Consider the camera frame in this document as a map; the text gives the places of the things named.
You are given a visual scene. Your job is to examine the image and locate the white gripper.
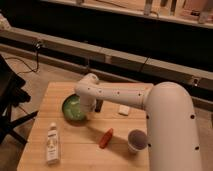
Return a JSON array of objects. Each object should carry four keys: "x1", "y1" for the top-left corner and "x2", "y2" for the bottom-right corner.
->
[{"x1": 80, "y1": 96, "x2": 103, "y2": 114}]

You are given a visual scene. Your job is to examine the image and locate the green ceramic bowl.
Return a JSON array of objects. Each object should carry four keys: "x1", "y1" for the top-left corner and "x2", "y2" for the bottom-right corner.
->
[{"x1": 62, "y1": 94, "x2": 86, "y2": 121}]

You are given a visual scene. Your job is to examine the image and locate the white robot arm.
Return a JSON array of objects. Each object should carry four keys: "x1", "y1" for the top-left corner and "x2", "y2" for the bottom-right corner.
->
[{"x1": 74, "y1": 73, "x2": 203, "y2": 171}]

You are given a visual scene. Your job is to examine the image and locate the white sponge block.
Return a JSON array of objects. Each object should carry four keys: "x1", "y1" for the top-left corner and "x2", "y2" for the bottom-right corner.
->
[{"x1": 118, "y1": 105, "x2": 130, "y2": 116}]

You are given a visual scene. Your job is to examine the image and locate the orange carrot toy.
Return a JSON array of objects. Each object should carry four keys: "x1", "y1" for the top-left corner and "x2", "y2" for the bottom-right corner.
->
[{"x1": 99, "y1": 128, "x2": 113, "y2": 149}]

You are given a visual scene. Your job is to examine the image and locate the white paper cup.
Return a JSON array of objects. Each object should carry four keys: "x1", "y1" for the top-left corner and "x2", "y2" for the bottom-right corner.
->
[{"x1": 127, "y1": 129, "x2": 148, "y2": 154}]

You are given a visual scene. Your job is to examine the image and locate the white plastic bottle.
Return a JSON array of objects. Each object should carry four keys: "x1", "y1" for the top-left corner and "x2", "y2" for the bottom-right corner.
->
[{"x1": 46, "y1": 122, "x2": 60, "y2": 164}]

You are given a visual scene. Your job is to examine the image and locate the black chair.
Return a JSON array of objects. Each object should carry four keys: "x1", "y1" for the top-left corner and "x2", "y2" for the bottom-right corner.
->
[{"x1": 0, "y1": 54, "x2": 37, "y2": 145}]

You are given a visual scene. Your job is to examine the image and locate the black cable on floor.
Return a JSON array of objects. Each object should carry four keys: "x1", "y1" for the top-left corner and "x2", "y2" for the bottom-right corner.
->
[{"x1": 4, "y1": 41, "x2": 44, "y2": 75}]

